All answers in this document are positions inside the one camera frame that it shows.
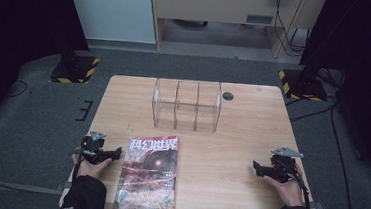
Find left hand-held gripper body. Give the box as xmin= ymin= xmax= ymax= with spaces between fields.
xmin=79 ymin=129 xmax=115 ymax=167

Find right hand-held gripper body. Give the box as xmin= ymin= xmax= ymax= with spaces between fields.
xmin=268 ymin=145 xmax=305 ymax=186

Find red cover magazine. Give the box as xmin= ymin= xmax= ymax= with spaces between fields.
xmin=112 ymin=130 xmax=182 ymax=209

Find clear acrylic file rack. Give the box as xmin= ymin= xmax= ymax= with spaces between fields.
xmin=150 ymin=77 xmax=224 ymax=134

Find person's left hand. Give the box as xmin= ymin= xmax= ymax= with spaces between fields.
xmin=69 ymin=154 xmax=113 ymax=181

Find person's right hand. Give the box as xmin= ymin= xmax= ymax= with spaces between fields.
xmin=261 ymin=162 xmax=307 ymax=208

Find black yellow striped stand base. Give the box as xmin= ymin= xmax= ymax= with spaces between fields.
xmin=276 ymin=63 xmax=331 ymax=104
xmin=49 ymin=42 xmax=102 ymax=87

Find white partition panel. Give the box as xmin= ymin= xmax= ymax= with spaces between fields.
xmin=60 ymin=0 xmax=160 ymax=45

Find dark curtain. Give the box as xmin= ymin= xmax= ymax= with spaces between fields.
xmin=289 ymin=0 xmax=371 ymax=190
xmin=0 ymin=0 xmax=94 ymax=146

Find left hand-held gripper cable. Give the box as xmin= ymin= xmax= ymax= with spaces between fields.
xmin=71 ymin=155 xmax=83 ymax=182

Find hand-held gripper cable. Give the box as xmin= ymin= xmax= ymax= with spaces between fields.
xmin=71 ymin=155 xmax=83 ymax=182
xmin=285 ymin=166 xmax=315 ymax=209

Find right hand-held gripper cable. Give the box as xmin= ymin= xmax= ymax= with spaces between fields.
xmin=285 ymin=166 xmax=315 ymax=209

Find long black floor cable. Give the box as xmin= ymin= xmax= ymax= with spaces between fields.
xmin=323 ymin=104 xmax=371 ymax=209

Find short black floor cable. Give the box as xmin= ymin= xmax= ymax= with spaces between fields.
xmin=289 ymin=98 xmax=337 ymax=126

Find thin looped black floor cable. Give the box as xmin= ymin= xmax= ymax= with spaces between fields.
xmin=6 ymin=78 xmax=29 ymax=99

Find black hanging cables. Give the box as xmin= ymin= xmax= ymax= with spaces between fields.
xmin=270 ymin=0 xmax=313 ymax=59

